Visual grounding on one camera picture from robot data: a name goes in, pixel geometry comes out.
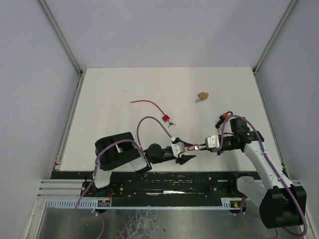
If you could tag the red cable padlock on table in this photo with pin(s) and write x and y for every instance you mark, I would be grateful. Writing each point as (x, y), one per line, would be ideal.
(165, 117)

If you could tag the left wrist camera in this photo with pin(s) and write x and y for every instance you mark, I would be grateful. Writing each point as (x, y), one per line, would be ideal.
(177, 146)

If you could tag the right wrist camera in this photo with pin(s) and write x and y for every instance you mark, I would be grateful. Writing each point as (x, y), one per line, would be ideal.
(212, 143)

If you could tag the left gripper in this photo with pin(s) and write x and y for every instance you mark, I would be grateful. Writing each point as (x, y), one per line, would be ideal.
(172, 157)

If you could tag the white slotted cable duct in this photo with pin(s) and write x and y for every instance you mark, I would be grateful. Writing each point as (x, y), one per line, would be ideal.
(85, 203)

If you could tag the black-headed keys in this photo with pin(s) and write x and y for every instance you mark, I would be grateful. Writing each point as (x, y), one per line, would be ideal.
(218, 125)

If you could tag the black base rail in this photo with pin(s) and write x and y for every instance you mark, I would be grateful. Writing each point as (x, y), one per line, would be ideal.
(159, 189)

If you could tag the orange black padlock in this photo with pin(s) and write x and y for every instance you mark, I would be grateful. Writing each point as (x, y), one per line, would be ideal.
(225, 115)

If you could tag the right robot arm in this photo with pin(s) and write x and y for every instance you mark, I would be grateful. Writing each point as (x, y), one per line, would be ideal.
(281, 204)

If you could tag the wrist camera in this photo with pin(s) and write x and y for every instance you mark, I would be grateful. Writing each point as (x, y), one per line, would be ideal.
(177, 146)
(212, 143)

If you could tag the small red cable padlock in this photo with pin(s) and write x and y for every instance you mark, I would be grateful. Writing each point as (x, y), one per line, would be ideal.
(192, 147)

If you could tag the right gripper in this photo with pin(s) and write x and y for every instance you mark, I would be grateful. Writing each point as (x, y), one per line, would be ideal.
(220, 151)

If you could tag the brass padlock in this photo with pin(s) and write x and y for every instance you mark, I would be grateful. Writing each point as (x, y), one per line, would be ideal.
(201, 97)

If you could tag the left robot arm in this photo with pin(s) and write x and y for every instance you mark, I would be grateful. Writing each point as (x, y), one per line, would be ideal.
(117, 150)

